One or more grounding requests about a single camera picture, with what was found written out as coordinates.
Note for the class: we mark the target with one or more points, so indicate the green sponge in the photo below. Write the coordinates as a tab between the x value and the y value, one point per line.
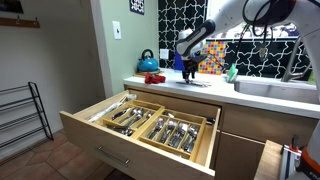
232	73

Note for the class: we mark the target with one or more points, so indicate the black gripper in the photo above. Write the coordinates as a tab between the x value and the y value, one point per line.
191	65

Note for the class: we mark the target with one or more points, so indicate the white light switch plate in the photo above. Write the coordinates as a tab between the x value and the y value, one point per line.
116	30

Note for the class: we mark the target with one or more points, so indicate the grey metal clamp bracket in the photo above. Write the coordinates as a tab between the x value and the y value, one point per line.
290	160

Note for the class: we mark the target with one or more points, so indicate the black metal shoe rack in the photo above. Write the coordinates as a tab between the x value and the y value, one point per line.
35	100

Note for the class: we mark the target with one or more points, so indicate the wooden kitchen cabinet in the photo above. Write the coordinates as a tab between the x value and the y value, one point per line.
266	126

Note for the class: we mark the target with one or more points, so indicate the patterned wall tile picture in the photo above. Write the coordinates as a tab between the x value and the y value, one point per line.
137	6

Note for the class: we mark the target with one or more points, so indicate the stainless steel sink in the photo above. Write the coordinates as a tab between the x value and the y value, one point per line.
276	91

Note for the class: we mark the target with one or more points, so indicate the white wall outlet plate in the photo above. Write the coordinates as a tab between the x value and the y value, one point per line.
164	54

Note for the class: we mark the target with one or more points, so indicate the wooden coat hook rail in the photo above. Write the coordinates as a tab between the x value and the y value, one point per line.
20	22

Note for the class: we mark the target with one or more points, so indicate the red cloth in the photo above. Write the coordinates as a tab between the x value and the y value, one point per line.
155	79

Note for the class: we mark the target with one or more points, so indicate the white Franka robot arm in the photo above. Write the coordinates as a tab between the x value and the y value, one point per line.
233	13

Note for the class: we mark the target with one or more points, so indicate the wooden cutlery organizer tray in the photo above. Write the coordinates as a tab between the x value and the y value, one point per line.
173	150
156	111

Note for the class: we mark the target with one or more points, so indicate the wooden robot stand board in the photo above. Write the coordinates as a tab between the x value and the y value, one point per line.
268	163

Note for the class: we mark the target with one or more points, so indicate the white wrapped utensils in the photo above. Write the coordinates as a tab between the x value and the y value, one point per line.
106	111

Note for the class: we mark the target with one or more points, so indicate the wooden kitchen drawer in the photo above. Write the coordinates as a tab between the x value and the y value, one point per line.
100	140

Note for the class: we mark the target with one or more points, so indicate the dark framed wall picture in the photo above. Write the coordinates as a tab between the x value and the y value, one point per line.
10	6

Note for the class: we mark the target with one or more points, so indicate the metal sink faucet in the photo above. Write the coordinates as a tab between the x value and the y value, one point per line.
293	56

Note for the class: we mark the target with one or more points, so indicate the colourful mosaic tile board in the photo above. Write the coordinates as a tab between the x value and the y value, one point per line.
213	53

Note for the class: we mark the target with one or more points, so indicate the large silver serving spoon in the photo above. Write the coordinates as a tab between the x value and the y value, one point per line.
169	115

